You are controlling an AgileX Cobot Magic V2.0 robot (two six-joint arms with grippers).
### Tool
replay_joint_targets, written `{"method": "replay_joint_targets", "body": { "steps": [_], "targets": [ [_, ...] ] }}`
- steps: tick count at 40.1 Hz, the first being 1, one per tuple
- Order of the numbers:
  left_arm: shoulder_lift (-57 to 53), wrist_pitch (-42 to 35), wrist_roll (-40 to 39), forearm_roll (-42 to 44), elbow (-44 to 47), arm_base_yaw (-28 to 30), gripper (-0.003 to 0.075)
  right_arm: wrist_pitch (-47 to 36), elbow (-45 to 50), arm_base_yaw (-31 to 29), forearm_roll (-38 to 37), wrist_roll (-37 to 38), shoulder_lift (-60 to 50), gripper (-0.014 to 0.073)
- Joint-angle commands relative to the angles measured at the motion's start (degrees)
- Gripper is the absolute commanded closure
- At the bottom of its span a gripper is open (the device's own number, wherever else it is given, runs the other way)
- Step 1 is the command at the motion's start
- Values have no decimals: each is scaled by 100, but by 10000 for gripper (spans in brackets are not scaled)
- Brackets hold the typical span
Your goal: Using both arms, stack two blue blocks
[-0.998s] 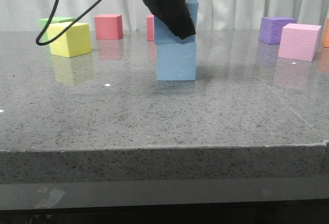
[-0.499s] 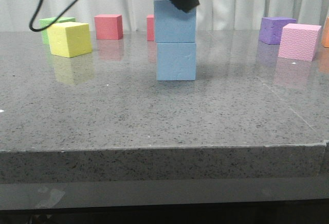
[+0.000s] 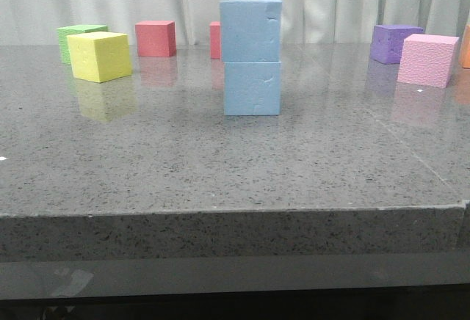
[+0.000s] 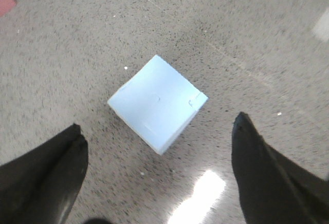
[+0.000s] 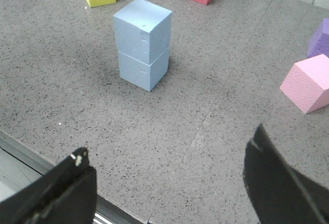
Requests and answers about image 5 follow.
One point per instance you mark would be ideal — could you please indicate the purple foam block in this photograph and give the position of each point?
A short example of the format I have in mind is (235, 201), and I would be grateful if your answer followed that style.
(319, 41)

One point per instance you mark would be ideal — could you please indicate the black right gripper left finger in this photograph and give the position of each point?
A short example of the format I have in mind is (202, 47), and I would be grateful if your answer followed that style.
(66, 194)

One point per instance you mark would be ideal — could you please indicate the blue foam block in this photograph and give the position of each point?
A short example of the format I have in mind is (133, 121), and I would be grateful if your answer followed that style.
(141, 68)
(142, 30)

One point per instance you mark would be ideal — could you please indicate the pink foam block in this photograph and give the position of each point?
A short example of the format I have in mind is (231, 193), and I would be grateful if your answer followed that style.
(306, 84)

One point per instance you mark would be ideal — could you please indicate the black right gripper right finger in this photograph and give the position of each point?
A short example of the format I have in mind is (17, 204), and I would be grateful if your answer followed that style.
(278, 192)

